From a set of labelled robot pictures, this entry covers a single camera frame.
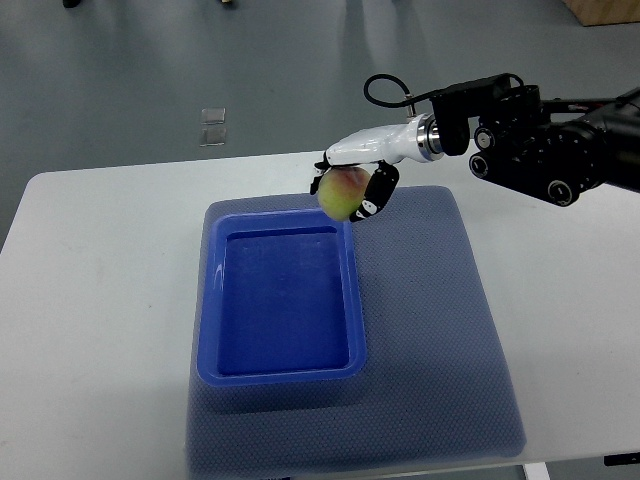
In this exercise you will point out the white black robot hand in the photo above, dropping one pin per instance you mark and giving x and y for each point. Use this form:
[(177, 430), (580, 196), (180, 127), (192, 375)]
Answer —
[(379, 150)]

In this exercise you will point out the green pink peach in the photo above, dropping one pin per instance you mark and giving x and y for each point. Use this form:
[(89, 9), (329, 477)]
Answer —
[(341, 191)]

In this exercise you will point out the blue plastic tray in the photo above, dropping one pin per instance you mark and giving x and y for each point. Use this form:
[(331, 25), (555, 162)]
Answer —
[(281, 301)]

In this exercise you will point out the lower clear floor square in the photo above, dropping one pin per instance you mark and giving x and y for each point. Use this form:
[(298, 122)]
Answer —
[(213, 136)]

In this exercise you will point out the clear floor square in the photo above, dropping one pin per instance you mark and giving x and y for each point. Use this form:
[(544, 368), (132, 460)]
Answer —
[(213, 116), (213, 136)]

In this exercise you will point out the brown cardboard box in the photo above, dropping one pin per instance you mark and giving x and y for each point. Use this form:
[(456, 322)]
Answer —
[(604, 12)]

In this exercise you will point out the upper clear floor square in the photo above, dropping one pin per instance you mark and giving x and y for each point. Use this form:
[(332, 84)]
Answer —
[(213, 116)]

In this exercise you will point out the grey blue textured mat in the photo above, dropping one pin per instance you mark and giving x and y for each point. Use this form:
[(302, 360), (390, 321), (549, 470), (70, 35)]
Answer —
[(435, 387)]

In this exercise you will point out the black table bracket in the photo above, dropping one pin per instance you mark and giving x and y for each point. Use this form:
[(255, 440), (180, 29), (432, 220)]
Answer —
[(622, 459)]

